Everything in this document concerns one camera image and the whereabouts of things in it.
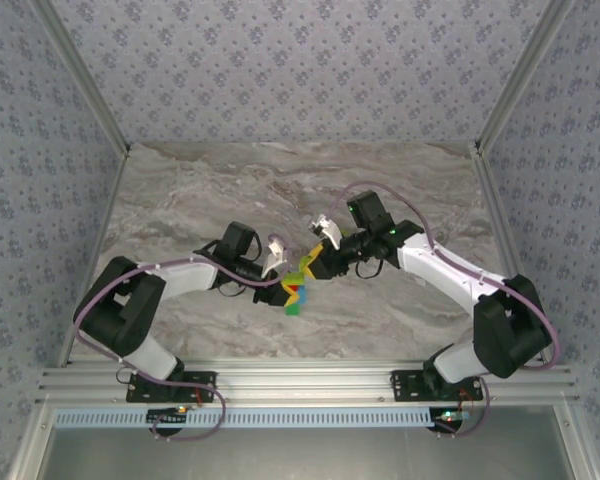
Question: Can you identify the grey sheet metal panel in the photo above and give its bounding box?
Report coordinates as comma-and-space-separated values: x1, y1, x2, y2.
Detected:
42, 405, 569, 480

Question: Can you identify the small controller circuit board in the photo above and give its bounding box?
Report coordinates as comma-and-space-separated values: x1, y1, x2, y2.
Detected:
432, 407, 474, 432
147, 405, 189, 427

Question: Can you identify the thin black camera cable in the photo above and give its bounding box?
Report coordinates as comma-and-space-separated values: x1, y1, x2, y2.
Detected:
354, 258, 386, 283

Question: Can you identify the aluminium base rail beam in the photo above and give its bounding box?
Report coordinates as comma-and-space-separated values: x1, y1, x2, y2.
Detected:
37, 357, 581, 406

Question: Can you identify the slotted light blue cable duct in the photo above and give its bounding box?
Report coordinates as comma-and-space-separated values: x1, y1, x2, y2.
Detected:
54, 407, 439, 429

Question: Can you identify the aluminium table side rail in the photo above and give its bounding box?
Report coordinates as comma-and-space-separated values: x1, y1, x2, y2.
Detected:
469, 144, 554, 364
57, 147, 134, 369

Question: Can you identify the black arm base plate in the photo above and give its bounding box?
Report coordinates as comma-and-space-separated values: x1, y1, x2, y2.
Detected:
390, 368, 483, 402
126, 370, 217, 404

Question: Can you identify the aluminium corner frame post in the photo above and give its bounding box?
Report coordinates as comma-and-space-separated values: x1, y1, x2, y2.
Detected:
29, 0, 133, 156
473, 0, 579, 154

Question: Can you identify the aluminium lower frame leg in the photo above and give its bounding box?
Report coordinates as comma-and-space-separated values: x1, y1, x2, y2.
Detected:
7, 399, 56, 480
554, 399, 599, 480

